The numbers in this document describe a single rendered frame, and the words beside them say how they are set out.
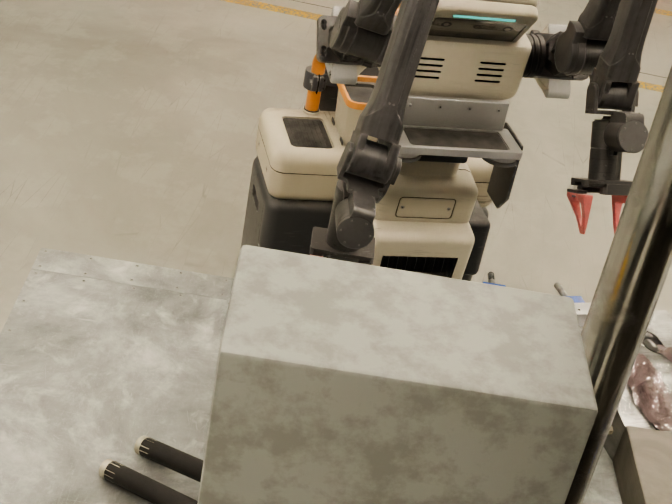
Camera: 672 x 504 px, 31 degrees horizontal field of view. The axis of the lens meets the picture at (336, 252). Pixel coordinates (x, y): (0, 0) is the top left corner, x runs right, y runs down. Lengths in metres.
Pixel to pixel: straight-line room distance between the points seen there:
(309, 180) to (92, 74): 2.24
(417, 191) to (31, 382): 0.91
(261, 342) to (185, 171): 3.25
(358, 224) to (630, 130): 0.58
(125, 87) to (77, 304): 2.67
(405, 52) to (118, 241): 2.09
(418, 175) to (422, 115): 0.18
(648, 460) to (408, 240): 1.30
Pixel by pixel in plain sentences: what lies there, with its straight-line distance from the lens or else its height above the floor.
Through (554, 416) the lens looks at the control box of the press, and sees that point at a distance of 0.96.
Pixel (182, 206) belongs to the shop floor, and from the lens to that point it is 3.97.
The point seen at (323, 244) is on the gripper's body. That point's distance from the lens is 1.89.
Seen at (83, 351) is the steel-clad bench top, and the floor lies 0.80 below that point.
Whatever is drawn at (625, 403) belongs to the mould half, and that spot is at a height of 0.88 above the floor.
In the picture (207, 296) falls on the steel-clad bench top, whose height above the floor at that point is 0.80.
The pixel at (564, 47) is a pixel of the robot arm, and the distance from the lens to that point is 2.29.
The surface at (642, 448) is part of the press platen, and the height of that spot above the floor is 1.29.
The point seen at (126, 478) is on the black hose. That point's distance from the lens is 1.74.
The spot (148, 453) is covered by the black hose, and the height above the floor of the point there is 0.82.
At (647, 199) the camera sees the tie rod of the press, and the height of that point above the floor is 1.54.
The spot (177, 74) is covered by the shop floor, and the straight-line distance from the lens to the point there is 4.87.
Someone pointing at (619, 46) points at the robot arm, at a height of 1.32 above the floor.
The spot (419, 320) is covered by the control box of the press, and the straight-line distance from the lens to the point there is 1.00.
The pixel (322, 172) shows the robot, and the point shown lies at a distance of 2.66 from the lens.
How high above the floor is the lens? 2.03
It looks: 32 degrees down
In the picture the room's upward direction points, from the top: 11 degrees clockwise
